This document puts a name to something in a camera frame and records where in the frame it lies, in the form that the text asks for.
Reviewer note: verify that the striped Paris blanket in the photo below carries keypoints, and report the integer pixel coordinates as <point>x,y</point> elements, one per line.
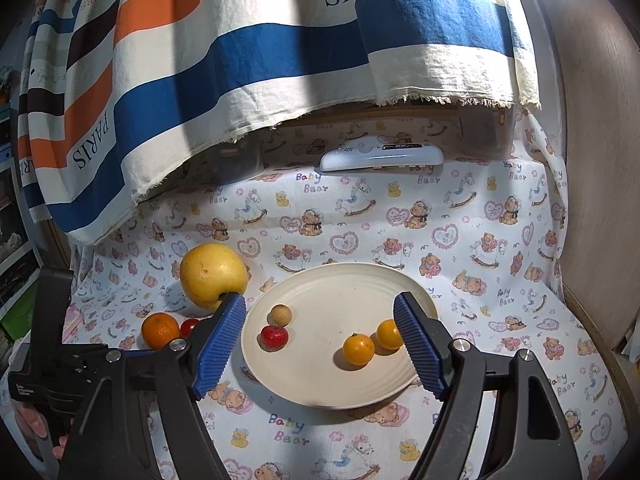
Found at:
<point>117,94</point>

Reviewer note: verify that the baby bear printed sheet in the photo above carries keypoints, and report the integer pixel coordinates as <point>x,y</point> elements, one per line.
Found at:
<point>483,237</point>

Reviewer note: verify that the white remote control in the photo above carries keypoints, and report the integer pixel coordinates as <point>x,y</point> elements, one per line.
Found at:
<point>371,153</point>

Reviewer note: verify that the red cherry tomato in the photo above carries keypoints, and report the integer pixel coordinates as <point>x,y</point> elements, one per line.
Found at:
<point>274,338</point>
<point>187,327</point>

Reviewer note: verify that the orange mandarin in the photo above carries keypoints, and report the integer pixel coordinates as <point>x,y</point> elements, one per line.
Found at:
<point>159,329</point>

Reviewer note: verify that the person's left hand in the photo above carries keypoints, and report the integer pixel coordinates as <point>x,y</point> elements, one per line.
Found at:
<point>31,423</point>

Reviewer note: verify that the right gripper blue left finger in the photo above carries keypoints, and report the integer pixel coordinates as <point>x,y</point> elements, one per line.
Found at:
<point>212,342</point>

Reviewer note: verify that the large yellow grapefruit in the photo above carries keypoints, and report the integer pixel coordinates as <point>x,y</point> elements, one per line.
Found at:
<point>210,272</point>

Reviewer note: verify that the cream round plate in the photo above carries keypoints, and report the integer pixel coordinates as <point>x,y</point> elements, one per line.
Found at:
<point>328,304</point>

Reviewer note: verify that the small yellow orange tomato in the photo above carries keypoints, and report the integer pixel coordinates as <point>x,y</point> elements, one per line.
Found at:
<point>388,335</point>

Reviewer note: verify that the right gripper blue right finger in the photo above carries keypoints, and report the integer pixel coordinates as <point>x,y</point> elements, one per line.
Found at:
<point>427,342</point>

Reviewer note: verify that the wooden headboard panel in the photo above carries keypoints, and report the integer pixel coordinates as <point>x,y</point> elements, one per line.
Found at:
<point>596,49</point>

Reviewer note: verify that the brown longan front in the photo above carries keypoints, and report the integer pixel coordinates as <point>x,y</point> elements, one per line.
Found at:
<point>280,315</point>

